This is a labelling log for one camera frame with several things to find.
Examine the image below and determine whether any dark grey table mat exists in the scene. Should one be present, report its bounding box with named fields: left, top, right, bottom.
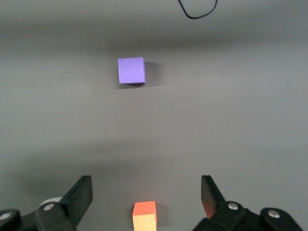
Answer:
left=0, top=0, right=308, bottom=231

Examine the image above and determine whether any thin black looped cable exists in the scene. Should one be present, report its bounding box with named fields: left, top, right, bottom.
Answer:
left=177, top=0, right=218, bottom=19

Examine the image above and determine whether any orange foam block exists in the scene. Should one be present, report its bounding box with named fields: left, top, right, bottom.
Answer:
left=132, top=201, right=157, bottom=231

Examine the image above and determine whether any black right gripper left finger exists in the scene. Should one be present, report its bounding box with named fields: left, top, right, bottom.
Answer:
left=0, top=175, right=93, bottom=231

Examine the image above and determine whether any purple foam block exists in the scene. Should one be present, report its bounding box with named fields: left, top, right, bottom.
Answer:
left=117, top=57, right=146, bottom=85

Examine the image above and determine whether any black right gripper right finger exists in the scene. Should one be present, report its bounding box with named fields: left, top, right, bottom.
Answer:
left=193, top=175, right=304, bottom=231

